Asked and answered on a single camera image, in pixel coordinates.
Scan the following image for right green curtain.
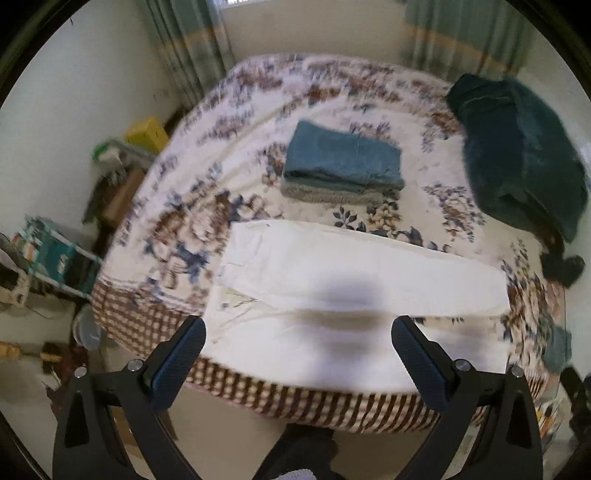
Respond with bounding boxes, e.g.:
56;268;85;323
400;0;535;82

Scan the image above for cluttered wooden side table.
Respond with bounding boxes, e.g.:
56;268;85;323
82;138;156;224

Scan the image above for left green curtain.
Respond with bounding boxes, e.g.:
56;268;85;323
137;0;235;109

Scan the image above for green curtain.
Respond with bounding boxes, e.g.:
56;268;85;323
400;0;535;82
137;0;235;109

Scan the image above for white pants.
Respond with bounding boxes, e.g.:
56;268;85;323
204;220;510;394

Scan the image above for yellow box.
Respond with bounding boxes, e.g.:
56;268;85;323
124;116;169;154

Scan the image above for dark green pillow blanket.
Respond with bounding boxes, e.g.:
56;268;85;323
446;74;588;242

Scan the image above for black bag strap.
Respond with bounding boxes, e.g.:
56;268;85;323
537;230;587;289

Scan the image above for teal white storage rack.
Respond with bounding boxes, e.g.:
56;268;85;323
12;216;102;299

